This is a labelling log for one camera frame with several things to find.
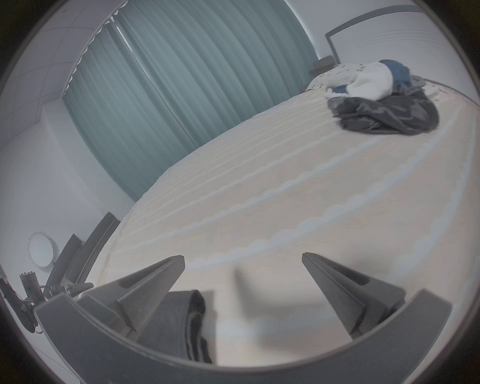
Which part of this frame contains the black satin garment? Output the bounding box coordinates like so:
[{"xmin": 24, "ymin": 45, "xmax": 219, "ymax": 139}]
[{"xmin": 327, "ymin": 90, "xmax": 439, "ymax": 136}]

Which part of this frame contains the blue-green curtain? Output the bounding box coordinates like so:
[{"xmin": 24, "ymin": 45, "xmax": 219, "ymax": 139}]
[
  {"xmin": 62, "ymin": 28, "xmax": 197, "ymax": 203},
  {"xmin": 112, "ymin": 0, "xmax": 319, "ymax": 149}
]

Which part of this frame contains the black chest of drawers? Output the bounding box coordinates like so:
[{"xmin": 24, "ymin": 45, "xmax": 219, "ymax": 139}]
[{"xmin": 44, "ymin": 212, "xmax": 121, "ymax": 291}]

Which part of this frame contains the bed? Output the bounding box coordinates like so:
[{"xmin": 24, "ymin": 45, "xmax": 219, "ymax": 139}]
[{"xmin": 88, "ymin": 5, "xmax": 480, "ymax": 366}]

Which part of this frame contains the grey bedside table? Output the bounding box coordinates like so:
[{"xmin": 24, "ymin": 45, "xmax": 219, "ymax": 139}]
[{"xmin": 309, "ymin": 55, "xmax": 336, "ymax": 77}]

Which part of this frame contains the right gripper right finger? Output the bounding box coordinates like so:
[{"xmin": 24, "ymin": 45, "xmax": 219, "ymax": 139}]
[{"xmin": 302, "ymin": 252, "xmax": 407, "ymax": 340}]

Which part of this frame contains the black T-shirt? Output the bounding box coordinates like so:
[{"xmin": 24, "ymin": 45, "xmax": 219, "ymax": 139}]
[{"xmin": 137, "ymin": 289, "xmax": 213, "ymax": 364}]

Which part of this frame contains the pile of clothes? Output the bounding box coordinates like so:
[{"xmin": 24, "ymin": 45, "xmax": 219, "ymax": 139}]
[{"xmin": 324, "ymin": 59, "xmax": 439, "ymax": 101}]

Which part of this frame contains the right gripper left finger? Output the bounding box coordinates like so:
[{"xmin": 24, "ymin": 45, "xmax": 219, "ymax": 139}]
[{"xmin": 77, "ymin": 255, "xmax": 186, "ymax": 332}]

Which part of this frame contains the white printed pillow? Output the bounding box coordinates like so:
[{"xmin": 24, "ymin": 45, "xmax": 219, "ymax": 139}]
[{"xmin": 305, "ymin": 62, "xmax": 366, "ymax": 91}]

